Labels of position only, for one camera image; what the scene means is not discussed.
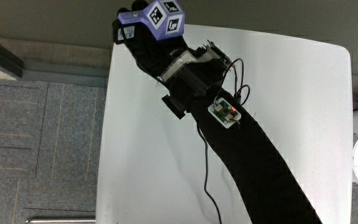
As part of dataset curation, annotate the thin black looped wire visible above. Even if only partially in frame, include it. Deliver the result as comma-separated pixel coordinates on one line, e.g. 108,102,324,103
216,58,251,107

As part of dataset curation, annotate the long black cable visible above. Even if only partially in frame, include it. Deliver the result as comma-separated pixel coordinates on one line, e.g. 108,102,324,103
195,121,224,224

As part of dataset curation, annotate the person's right forearm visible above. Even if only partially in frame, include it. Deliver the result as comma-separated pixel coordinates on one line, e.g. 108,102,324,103
185,81,323,224

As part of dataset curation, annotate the white sensor circuit board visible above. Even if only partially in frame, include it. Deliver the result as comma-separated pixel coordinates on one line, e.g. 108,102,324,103
208,96,242,129

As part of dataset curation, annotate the person's right hand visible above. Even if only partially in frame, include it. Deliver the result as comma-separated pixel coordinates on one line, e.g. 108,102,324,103
112,0,232,120

